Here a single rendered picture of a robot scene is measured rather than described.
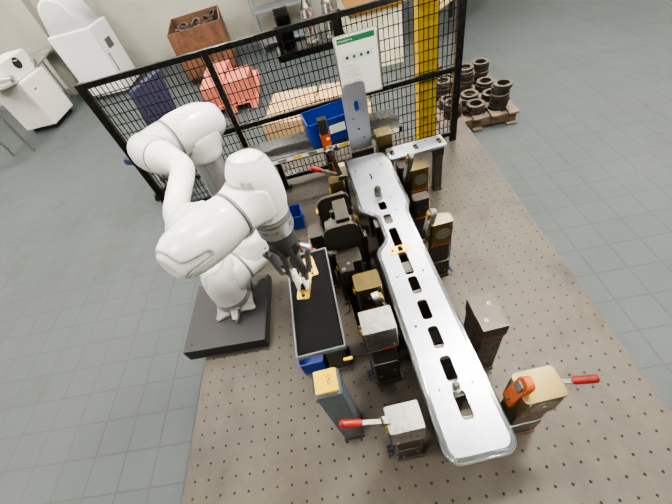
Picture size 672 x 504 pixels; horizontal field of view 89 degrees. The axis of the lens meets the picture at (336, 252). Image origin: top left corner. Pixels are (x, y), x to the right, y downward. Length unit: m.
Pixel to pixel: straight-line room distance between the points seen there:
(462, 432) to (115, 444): 2.14
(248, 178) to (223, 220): 0.09
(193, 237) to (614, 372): 1.40
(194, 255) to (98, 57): 6.99
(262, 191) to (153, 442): 2.05
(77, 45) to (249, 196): 7.03
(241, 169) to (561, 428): 1.23
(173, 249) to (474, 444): 0.84
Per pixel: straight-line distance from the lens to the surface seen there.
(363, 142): 1.86
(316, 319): 1.01
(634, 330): 2.56
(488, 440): 1.04
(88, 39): 7.50
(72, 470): 2.83
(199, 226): 0.67
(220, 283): 1.48
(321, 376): 0.93
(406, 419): 0.98
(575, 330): 1.59
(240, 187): 0.70
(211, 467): 1.50
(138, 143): 1.19
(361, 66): 2.00
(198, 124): 1.23
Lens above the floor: 2.01
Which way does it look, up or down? 48 degrees down
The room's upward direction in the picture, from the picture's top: 17 degrees counter-clockwise
